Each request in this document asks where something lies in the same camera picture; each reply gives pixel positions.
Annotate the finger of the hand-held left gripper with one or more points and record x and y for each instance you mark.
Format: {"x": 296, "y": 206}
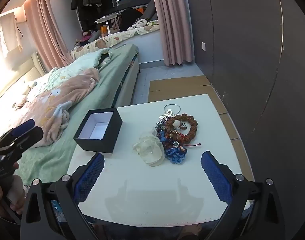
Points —
{"x": 25, "y": 125}
{"x": 27, "y": 136}

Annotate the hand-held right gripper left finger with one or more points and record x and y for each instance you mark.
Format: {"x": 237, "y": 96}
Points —
{"x": 90, "y": 177}

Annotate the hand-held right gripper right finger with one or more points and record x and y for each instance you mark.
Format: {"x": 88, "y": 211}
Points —
{"x": 216, "y": 177}

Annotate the black square gift box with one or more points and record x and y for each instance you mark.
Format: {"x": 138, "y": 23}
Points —
{"x": 112, "y": 136}

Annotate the blue knot ornament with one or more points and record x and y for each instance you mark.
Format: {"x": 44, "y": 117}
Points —
{"x": 175, "y": 155}

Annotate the white translucent fabric flower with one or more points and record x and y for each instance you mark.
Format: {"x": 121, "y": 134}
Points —
{"x": 148, "y": 150}

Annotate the silver butterfly ornament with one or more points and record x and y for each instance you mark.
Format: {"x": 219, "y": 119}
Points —
{"x": 167, "y": 115}

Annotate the person's left hand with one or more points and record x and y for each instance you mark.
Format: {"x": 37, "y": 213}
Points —
{"x": 2, "y": 200}

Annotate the pink fleece duck blanket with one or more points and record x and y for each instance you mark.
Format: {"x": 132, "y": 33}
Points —
{"x": 55, "y": 100}

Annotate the beige bed headboard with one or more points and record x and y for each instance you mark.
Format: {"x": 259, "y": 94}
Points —
{"x": 30, "y": 67}

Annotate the light green quilt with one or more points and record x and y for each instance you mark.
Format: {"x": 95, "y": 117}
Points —
{"x": 85, "y": 60}

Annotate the hanging white cloth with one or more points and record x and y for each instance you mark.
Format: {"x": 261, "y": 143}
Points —
{"x": 10, "y": 35}

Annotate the green bed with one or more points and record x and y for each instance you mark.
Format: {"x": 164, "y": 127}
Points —
{"x": 110, "y": 80}

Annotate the flat brown cardboard sheet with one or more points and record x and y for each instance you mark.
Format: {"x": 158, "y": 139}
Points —
{"x": 180, "y": 87}

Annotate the pink curtain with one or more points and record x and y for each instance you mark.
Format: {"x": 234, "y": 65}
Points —
{"x": 172, "y": 30}
{"x": 42, "y": 30}

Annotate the cream printed window-seat quilt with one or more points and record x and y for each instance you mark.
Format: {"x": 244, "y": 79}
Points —
{"x": 112, "y": 38}

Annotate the small white folding stand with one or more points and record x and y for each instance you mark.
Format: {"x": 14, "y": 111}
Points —
{"x": 108, "y": 21}

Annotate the dark brown wardrobe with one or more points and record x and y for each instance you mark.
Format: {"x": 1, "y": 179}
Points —
{"x": 242, "y": 42}

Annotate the hanging dark clothes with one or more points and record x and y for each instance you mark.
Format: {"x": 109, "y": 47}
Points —
{"x": 87, "y": 0}

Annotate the black bag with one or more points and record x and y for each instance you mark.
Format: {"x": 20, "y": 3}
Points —
{"x": 130, "y": 17}

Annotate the grey pillow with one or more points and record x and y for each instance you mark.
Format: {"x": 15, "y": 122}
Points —
{"x": 150, "y": 11}

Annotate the white wall socket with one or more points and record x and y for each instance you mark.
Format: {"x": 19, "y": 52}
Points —
{"x": 203, "y": 46}

